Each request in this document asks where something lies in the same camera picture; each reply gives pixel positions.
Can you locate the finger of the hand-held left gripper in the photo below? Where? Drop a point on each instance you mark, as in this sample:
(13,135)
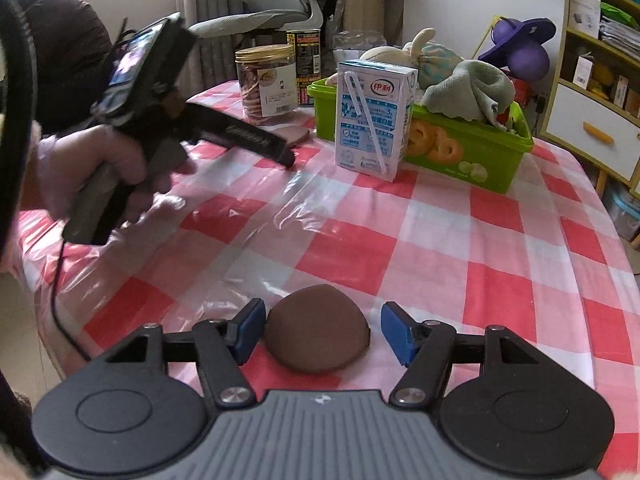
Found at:
(245,135)

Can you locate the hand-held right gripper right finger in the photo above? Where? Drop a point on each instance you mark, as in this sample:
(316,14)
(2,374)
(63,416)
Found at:
(397,334)

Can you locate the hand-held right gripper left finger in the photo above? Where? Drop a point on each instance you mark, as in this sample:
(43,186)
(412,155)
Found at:
(247,331)

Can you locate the brown round sponge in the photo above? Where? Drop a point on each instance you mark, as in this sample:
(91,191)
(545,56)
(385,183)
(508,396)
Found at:
(320,330)

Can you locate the white blue milk carton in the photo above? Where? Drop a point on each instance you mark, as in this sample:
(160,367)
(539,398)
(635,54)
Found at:
(375,120)

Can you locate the beige bunny plush toy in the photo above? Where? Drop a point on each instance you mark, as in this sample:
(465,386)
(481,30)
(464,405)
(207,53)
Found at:
(395,52)

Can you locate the green plastic bin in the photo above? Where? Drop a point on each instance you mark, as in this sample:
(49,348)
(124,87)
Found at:
(450,150)

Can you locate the green towel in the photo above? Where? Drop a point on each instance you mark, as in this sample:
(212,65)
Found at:
(470,87)

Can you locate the person's left hand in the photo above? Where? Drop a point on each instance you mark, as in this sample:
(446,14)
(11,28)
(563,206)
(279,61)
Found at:
(75,160)

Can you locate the gold lid cookie jar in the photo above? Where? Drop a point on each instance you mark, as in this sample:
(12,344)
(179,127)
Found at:
(265,85)

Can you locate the grey ribbed radiator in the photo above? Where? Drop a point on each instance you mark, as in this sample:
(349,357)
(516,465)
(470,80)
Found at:
(215,20)

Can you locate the yellow black can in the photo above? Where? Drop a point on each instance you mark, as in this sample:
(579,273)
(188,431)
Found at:
(307,70)

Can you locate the brown jacket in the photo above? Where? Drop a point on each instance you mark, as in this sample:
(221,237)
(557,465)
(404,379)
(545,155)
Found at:
(60,35)

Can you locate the red white checked tablecloth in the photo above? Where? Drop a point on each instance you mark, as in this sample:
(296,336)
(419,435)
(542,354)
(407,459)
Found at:
(450,240)

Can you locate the clear plastic bag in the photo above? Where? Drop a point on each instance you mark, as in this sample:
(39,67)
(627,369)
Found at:
(357,42)

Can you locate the wooden side table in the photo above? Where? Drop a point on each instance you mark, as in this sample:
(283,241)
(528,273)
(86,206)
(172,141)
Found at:
(370,0)

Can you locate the clear plastic storage box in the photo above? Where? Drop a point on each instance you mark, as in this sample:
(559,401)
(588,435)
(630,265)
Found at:
(625,215)

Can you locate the wooden shelf cabinet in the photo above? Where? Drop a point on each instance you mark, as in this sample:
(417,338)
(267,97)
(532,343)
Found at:
(585,120)

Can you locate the purple bouncy ball toy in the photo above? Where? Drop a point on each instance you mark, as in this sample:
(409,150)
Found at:
(525,55)

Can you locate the white box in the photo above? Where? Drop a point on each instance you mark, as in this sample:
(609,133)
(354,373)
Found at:
(584,12)

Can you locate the stack of papers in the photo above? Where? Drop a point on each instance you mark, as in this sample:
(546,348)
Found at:
(620,35)

